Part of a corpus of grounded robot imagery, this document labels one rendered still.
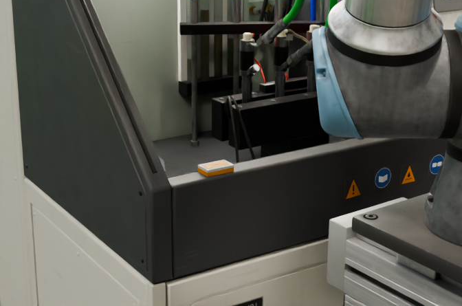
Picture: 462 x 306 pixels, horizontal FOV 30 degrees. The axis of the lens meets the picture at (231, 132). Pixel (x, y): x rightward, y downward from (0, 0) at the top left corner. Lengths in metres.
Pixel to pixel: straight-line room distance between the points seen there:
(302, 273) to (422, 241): 0.61
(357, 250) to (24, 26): 0.88
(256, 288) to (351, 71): 0.70
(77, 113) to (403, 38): 0.80
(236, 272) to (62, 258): 0.42
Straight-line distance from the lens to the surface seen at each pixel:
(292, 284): 1.54
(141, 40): 1.86
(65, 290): 1.76
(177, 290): 1.40
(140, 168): 1.33
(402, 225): 0.99
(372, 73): 0.86
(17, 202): 1.94
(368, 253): 1.07
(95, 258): 1.57
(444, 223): 0.96
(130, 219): 1.39
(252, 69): 1.64
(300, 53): 1.64
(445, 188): 0.96
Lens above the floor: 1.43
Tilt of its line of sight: 18 degrees down
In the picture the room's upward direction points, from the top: straight up
